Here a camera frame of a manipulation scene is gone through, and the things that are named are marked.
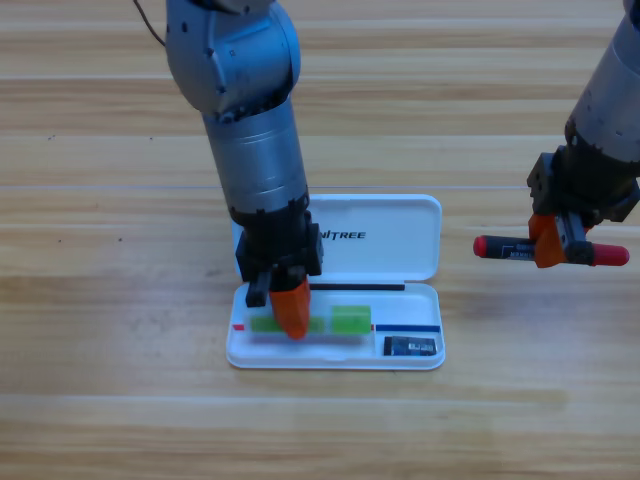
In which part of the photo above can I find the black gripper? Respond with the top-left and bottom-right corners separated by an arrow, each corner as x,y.
232,197 -> 326,341
526,144 -> 640,270

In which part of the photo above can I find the small blue black eraser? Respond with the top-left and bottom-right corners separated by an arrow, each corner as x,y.
383,335 -> 437,357

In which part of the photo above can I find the black and red marker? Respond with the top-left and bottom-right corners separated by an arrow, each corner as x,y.
472,234 -> 631,269

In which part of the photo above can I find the thin brown arm cable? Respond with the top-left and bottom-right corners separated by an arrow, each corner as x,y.
132,0 -> 169,46

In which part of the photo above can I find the green highlighter pen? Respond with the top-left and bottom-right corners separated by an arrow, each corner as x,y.
248,304 -> 374,346

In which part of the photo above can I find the white Unitree pencil case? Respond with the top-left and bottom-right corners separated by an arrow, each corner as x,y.
225,193 -> 447,371

